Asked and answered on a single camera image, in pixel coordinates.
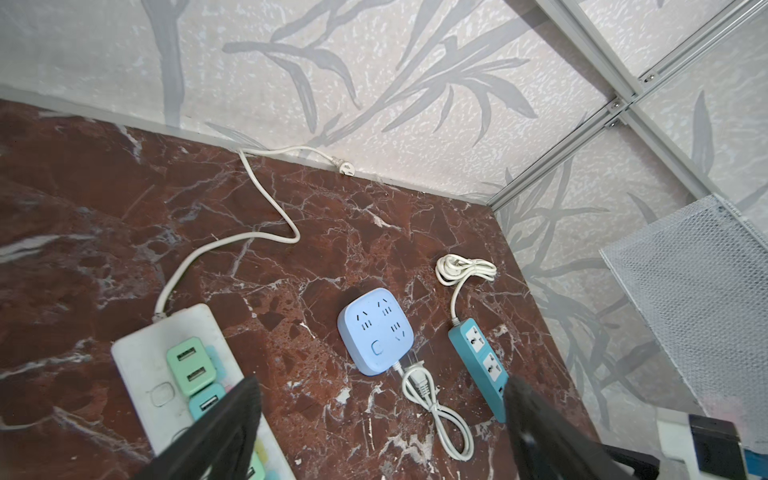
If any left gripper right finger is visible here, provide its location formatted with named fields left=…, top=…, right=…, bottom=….
left=503, top=376, right=632, bottom=479

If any long white pastel power strip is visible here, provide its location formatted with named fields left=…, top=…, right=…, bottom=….
left=111, top=304, right=294, bottom=479

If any square blue power strip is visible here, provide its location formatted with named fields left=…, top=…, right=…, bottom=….
left=337, top=288, right=414, bottom=376

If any white wire mesh basket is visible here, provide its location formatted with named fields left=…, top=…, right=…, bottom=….
left=600, top=194, right=767, bottom=449

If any teal power strip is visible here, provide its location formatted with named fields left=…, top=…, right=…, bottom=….
left=448, top=318, right=509, bottom=424

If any white power strip cable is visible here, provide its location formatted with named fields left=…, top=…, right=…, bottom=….
left=151, top=143, right=357, bottom=322

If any teal usb plug cube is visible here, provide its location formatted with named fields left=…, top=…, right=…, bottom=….
left=188, top=382, right=226, bottom=421

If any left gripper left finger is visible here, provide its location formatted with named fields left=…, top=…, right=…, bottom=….
left=134, top=377, right=262, bottom=479

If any light green usb plug cube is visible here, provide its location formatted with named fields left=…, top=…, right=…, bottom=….
left=246, top=451, right=266, bottom=480

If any blue strip white cable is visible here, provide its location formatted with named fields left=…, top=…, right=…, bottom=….
left=392, top=359, right=476, bottom=463

